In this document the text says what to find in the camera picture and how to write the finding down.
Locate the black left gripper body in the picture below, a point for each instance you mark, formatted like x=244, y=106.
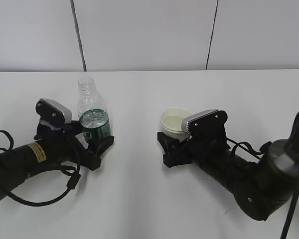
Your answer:
x=62, y=146

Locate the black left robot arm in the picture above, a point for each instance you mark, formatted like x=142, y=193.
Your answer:
x=24, y=162

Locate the white paper cup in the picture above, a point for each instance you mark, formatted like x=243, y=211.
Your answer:
x=171, y=122

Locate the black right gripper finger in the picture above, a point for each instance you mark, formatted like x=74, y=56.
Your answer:
x=169, y=144

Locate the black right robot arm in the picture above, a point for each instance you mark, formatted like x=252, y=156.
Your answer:
x=260, y=181

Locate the clear green-label water bottle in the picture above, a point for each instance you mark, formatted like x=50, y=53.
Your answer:
x=92, y=111

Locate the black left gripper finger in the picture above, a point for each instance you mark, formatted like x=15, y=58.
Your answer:
x=96, y=147
x=74, y=126

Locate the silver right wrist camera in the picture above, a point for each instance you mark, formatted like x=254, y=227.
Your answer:
x=208, y=124

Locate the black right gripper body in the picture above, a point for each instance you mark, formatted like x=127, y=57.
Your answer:
x=195, y=148

